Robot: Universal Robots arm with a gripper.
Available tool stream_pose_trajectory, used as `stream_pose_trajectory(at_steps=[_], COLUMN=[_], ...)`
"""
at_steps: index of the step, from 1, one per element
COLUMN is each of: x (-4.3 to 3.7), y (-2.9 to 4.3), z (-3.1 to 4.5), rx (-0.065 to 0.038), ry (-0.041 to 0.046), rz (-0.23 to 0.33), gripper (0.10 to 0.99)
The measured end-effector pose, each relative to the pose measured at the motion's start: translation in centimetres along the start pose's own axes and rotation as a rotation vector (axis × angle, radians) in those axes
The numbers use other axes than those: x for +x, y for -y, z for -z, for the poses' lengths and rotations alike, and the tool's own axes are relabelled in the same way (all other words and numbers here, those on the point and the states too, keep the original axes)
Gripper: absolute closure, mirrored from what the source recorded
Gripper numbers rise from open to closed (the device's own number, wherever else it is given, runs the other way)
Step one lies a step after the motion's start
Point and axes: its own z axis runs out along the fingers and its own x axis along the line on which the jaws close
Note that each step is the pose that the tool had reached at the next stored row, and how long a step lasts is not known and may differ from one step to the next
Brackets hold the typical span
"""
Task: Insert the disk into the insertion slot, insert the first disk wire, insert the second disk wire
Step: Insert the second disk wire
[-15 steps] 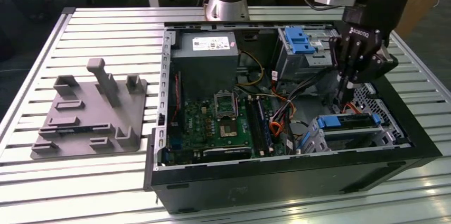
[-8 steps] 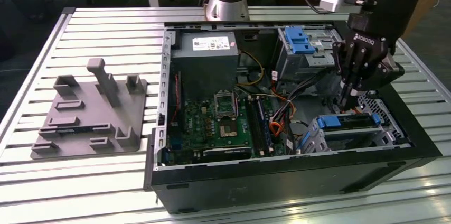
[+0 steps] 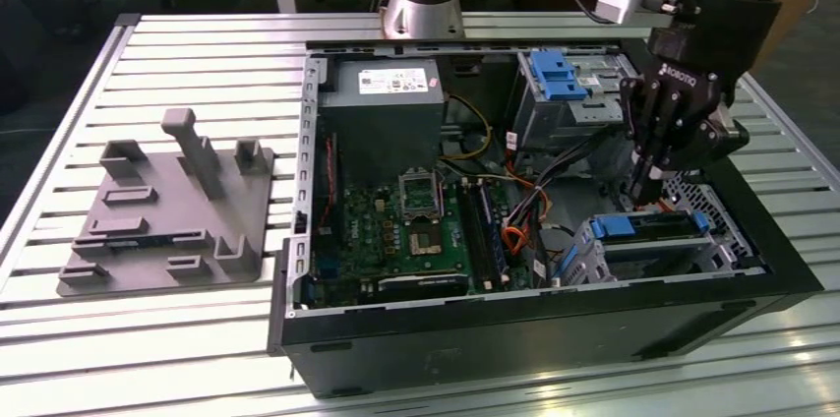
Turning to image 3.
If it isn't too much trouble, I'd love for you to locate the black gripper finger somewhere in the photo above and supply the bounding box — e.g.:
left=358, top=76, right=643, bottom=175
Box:
left=645, top=104, right=752, bottom=206
left=619, top=75, right=686, bottom=208

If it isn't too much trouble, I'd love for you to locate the disk power wire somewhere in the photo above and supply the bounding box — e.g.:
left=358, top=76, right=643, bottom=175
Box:
left=536, top=134, right=632, bottom=190

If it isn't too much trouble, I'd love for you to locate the hard disk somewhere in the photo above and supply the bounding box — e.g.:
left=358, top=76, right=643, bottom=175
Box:
left=588, top=209, right=711, bottom=244

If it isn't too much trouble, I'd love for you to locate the metal disk bay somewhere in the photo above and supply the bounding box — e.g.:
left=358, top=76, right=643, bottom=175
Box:
left=557, top=209, right=767, bottom=285

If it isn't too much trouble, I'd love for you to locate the blue RAM slot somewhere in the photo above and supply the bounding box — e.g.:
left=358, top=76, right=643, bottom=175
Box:
left=477, top=180, right=512, bottom=285

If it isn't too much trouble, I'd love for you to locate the black RAM slot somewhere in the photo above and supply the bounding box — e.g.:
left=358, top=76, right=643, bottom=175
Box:
left=457, top=178, right=495, bottom=293

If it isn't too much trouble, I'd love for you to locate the silver drive cage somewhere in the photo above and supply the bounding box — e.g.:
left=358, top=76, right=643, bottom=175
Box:
left=511, top=50, right=662, bottom=167

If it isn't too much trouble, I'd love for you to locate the blue drive latch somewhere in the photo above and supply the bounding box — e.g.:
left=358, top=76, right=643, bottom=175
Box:
left=529, top=50, right=589, bottom=102

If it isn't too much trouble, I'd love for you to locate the metal socket cover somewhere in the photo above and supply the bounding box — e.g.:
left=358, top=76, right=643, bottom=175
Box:
left=398, top=165, right=446, bottom=221

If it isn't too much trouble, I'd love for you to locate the grey power supply unit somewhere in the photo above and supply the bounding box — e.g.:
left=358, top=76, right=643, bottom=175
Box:
left=318, top=56, right=449, bottom=177

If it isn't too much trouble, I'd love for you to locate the CPU socket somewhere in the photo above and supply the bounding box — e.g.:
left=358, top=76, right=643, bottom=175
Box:
left=406, top=219, right=452, bottom=259

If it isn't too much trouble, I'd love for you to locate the black graphics card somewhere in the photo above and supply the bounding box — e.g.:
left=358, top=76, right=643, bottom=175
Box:
left=377, top=271, right=472, bottom=298

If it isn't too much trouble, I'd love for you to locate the green motherboard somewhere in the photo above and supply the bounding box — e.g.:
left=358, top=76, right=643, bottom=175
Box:
left=312, top=160, right=547, bottom=298

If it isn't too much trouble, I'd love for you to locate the black PC case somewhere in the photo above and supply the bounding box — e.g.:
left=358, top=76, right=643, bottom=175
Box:
left=266, top=35, right=828, bottom=401

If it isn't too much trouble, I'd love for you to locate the grey parts rack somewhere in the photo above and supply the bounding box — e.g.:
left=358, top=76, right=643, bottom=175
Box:
left=55, top=106, right=277, bottom=299

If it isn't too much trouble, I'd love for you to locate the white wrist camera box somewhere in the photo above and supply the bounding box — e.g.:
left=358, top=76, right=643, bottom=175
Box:
left=595, top=0, right=651, bottom=25

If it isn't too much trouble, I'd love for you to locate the thin orange wire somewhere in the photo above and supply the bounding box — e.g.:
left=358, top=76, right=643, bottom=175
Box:
left=508, top=173, right=553, bottom=226

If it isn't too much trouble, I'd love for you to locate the yellow black wire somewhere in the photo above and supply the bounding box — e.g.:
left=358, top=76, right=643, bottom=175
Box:
left=438, top=91, right=496, bottom=162

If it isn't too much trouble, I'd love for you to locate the orange flat wire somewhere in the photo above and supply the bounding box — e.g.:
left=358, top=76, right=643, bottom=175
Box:
left=501, top=225, right=531, bottom=256

